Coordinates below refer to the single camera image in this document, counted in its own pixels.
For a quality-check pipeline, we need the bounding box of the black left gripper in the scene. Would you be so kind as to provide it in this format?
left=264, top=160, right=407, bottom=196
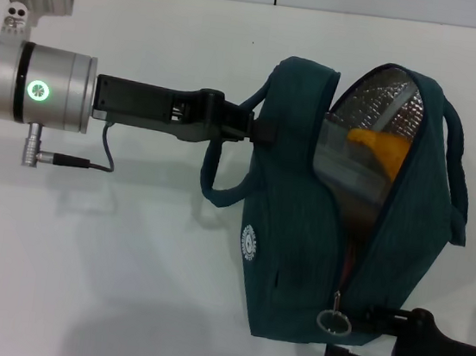
left=88, top=73, right=284, bottom=154

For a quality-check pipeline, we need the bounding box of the dark teal lunch bag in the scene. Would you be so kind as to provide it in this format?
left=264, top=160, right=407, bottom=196
left=182, top=42, right=476, bottom=356

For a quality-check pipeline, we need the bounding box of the clear lunch box blue rim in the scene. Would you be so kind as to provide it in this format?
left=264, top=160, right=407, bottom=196
left=309, top=112, right=407, bottom=212

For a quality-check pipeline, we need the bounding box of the yellow banana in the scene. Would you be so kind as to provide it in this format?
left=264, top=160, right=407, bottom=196
left=341, top=126, right=415, bottom=188

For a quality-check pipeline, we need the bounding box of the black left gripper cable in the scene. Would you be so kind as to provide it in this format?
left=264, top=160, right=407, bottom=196
left=21, top=110, right=121, bottom=178

